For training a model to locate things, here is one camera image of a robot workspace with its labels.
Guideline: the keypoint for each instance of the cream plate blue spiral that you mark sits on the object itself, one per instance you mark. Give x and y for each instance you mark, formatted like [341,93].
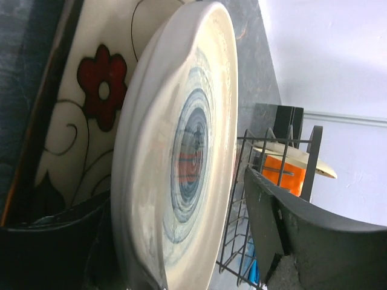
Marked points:
[174,152]

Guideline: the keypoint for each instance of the square floral plate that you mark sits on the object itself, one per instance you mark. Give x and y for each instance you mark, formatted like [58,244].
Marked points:
[65,70]

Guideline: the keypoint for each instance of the small cream plate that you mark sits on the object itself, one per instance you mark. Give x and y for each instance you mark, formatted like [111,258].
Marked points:
[294,156]

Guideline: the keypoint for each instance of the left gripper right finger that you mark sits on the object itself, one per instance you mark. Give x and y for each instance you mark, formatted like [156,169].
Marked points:
[311,247]

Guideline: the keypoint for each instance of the blue mug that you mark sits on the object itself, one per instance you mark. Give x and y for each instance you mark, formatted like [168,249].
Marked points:
[253,273]

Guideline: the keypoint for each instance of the orange mug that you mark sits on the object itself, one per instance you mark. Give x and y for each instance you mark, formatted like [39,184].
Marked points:
[292,177]

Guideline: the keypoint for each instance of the black wire dish rack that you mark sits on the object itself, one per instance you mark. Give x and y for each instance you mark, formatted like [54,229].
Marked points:
[237,233]

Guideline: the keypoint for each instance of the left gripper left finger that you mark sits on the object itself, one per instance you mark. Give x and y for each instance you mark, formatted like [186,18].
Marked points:
[70,250]

